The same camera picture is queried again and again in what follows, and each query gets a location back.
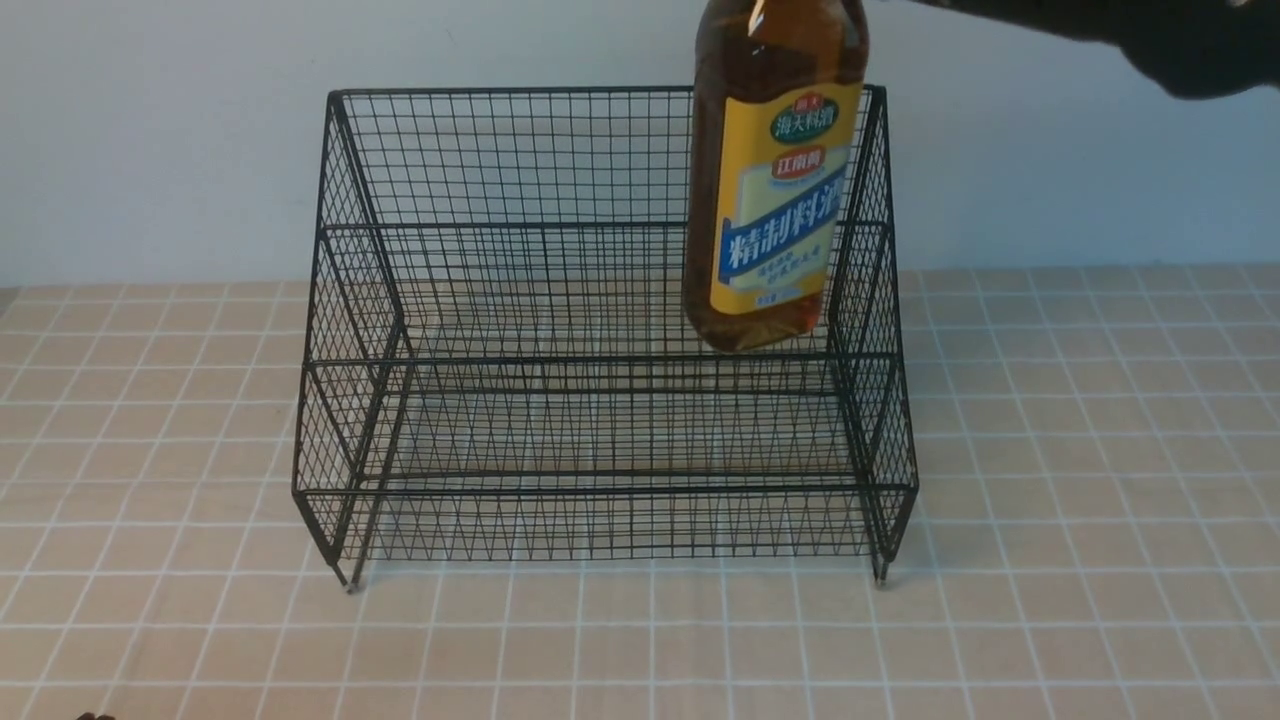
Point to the brown seasoning bottle yellow label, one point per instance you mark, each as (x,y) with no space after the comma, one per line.
(775,104)

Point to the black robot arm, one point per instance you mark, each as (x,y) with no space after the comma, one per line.
(1192,50)

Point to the black wire mesh shelf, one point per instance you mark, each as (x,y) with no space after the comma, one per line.
(497,366)

